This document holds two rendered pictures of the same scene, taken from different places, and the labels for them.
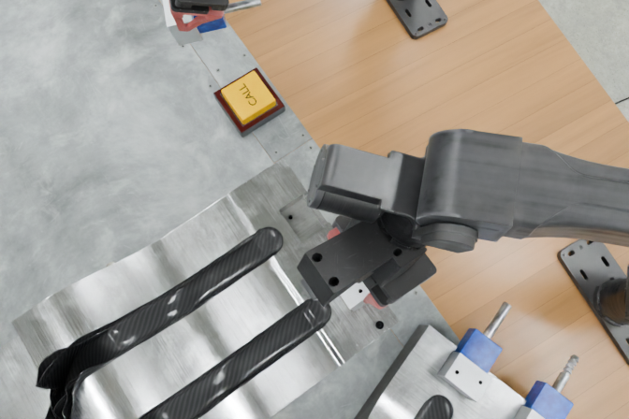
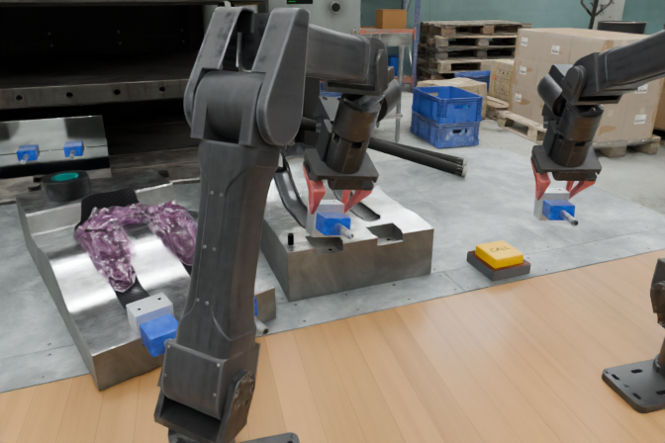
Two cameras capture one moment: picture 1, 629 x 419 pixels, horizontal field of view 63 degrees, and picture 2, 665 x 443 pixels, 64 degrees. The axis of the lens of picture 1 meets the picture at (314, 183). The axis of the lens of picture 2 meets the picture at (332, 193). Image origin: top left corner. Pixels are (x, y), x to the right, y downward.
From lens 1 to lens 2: 91 cm
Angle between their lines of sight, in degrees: 76
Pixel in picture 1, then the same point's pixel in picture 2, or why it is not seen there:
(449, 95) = (523, 392)
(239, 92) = (502, 245)
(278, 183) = (413, 223)
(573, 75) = not seen: outside the picture
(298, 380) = (274, 219)
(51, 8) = not seen: hidden behind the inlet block
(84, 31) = not seen: hidden behind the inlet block
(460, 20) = (652, 430)
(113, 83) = (509, 221)
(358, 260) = (332, 109)
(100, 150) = (457, 216)
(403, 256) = (329, 123)
